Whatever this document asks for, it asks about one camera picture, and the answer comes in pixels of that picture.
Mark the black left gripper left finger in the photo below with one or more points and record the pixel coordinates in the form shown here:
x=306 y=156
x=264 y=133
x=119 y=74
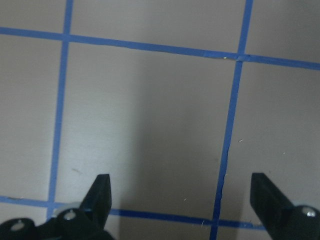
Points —
x=97 y=202

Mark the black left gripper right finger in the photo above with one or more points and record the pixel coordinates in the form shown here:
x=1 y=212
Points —
x=270 y=205

